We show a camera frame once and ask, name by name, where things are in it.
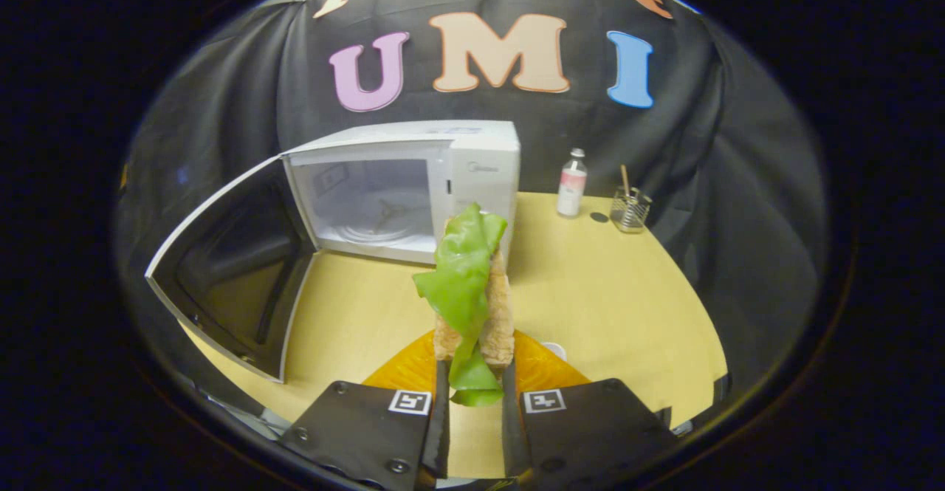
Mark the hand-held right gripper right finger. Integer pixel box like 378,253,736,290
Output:
502,329,680,488

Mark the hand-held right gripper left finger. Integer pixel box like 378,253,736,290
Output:
281,329,451,491

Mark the lettuce bread sandwich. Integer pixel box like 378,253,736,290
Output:
412,203,515,408

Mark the white microwave oven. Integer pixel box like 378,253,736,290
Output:
145,120,521,385

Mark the glass microwave turntable plate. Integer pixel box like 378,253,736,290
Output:
329,196,436,244

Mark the clear glass cup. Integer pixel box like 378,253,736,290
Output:
611,186,653,234

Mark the small pink label bottle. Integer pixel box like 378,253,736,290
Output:
557,148,589,219

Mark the black backdrop cloth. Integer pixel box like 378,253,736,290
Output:
118,0,828,403

